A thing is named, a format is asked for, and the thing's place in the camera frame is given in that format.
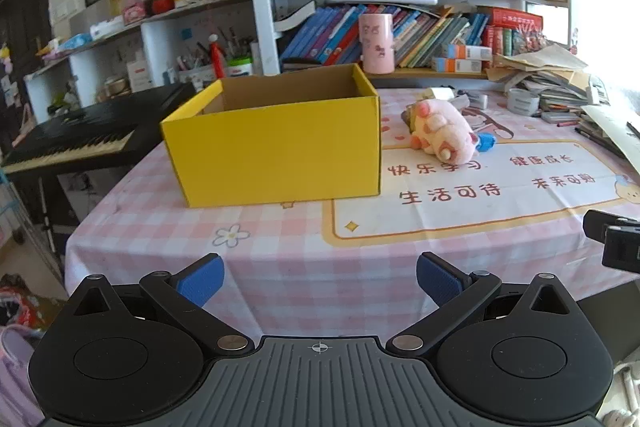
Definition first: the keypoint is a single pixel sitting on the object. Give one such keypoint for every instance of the small silver staple box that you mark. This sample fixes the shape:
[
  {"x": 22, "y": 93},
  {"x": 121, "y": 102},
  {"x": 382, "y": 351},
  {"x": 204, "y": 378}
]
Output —
[{"x": 476, "y": 100}]

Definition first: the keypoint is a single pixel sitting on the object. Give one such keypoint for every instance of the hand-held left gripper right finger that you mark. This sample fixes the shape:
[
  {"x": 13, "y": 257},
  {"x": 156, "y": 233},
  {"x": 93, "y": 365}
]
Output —
[{"x": 439, "y": 281}]

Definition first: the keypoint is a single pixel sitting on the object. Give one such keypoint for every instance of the blue tissue pack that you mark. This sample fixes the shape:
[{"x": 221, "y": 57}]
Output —
[{"x": 75, "y": 42}]

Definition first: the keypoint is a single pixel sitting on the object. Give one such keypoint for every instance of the orange white carton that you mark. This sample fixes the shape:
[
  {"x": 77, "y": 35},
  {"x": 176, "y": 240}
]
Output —
[
  {"x": 457, "y": 66},
  {"x": 462, "y": 52}
]

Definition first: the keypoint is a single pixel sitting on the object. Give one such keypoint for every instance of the black electronic keyboard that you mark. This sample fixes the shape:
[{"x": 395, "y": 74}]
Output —
[{"x": 85, "y": 132}]

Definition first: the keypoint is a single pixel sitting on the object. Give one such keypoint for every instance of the thick black-covered book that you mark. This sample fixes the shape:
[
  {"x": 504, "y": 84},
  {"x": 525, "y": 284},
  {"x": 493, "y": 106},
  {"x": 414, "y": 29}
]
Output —
[{"x": 295, "y": 19}]

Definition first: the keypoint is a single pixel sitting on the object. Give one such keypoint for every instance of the clear holder with pens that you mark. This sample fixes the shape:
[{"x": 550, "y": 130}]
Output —
[{"x": 195, "y": 67}]

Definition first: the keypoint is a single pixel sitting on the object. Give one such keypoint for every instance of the pile of papers and notebooks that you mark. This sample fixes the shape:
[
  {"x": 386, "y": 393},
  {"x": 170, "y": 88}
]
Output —
[{"x": 555, "y": 77}]

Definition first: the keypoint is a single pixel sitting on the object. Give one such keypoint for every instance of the pink printed cup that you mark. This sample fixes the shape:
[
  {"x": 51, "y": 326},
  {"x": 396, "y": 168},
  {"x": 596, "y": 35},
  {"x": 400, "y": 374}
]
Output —
[{"x": 376, "y": 44}]

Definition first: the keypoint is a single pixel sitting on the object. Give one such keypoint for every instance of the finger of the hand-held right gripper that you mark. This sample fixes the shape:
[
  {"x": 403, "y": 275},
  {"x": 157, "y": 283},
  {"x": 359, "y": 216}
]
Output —
[
  {"x": 597, "y": 223},
  {"x": 622, "y": 249}
]

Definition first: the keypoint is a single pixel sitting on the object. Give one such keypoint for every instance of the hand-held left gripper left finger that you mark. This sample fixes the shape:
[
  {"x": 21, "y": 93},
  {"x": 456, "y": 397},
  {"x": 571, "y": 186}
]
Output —
[{"x": 202, "y": 281}]

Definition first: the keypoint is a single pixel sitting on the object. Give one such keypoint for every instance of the pink checked cloth-covered desktop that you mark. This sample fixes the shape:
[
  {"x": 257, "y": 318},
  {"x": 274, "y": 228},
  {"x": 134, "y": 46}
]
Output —
[{"x": 450, "y": 207}]

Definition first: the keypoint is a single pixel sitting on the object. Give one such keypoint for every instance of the pink plush toy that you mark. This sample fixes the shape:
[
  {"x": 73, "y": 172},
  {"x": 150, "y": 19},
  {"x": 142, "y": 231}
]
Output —
[{"x": 445, "y": 129}]

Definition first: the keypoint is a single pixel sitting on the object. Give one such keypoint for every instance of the red tassel ornament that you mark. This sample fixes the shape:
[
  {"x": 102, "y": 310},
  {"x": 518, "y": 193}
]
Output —
[{"x": 216, "y": 59}]

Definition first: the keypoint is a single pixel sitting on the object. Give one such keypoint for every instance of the red boxed book set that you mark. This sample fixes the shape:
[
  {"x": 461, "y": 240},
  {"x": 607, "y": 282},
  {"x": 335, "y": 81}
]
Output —
[{"x": 515, "y": 29}]

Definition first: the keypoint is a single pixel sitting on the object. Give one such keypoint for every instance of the white carton red print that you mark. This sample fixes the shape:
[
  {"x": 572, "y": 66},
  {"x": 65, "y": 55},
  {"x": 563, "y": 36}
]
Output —
[{"x": 140, "y": 74}]

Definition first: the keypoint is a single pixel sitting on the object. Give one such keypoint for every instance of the colourful cloth pile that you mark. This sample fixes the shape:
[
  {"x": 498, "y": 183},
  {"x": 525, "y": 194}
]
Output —
[{"x": 22, "y": 302}]

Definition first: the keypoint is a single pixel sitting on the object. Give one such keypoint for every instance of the white tape roll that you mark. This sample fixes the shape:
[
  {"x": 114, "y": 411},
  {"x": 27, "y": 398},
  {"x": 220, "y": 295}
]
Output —
[{"x": 522, "y": 103}]

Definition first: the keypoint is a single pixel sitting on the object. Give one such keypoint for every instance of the white jar green lid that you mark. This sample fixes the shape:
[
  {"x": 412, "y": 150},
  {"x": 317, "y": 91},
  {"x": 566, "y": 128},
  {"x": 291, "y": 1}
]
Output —
[{"x": 240, "y": 68}]

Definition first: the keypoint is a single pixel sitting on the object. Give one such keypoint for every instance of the small blue plastic object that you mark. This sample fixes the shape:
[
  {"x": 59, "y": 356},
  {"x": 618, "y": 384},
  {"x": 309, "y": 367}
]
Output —
[{"x": 485, "y": 142}]

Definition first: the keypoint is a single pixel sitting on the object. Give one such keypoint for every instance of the row of blue children's books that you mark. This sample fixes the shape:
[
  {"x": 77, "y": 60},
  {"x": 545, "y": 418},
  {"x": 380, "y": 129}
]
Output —
[{"x": 330, "y": 32}]

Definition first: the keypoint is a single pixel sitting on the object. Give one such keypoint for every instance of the yellow cardboard box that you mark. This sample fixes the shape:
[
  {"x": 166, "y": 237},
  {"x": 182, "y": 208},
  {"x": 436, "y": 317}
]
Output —
[{"x": 280, "y": 157}]

